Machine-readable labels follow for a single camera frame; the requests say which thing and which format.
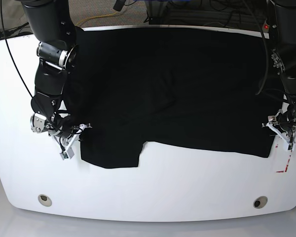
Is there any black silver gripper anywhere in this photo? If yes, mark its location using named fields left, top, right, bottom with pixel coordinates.
left=262, top=105, right=296, bottom=135
left=30, top=113, right=92, bottom=148

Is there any black T-shirt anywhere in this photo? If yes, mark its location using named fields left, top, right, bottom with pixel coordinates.
left=64, top=28, right=283, bottom=168

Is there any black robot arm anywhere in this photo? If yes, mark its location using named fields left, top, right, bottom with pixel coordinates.
left=267, top=0, right=296, bottom=139
left=21, top=0, right=81, bottom=140

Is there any red tape rectangle marking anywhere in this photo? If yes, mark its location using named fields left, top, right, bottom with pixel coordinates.
left=273, top=145, right=293, bottom=173

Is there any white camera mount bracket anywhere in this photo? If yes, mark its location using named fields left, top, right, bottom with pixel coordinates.
left=48, top=124, right=89, bottom=160
left=266, top=122, right=296, bottom=151

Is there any left table cable grommet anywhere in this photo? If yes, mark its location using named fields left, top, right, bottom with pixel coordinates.
left=38, top=195, right=52, bottom=207

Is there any table cable grommet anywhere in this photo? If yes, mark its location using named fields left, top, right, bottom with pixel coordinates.
left=253, top=196, right=268, bottom=209
left=38, top=195, right=52, bottom=207

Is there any right table cable grommet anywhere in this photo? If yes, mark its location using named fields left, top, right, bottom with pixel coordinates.
left=253, top=196, right=268, bottom=209

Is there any black power strip red switch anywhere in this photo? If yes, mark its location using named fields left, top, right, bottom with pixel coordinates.
left=263, top=22, right=269, bottom=33

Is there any yellow cable on floor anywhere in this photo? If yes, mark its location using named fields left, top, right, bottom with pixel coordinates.
left=75, top=11, right=119, bottom=28

